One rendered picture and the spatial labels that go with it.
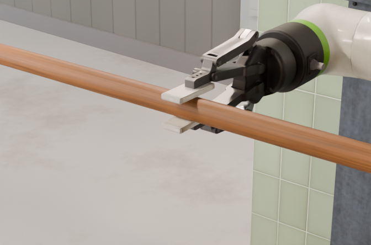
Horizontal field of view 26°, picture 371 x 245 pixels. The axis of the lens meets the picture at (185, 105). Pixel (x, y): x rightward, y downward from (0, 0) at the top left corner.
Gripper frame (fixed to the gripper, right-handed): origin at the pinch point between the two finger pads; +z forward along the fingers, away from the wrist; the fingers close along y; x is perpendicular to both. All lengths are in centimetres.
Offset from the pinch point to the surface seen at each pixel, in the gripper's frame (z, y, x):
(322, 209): -119, 81, 40
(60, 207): -121, 120, 156
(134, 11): -285, 92, 257
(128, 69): -266, 121, 247
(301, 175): -119, 72, 48
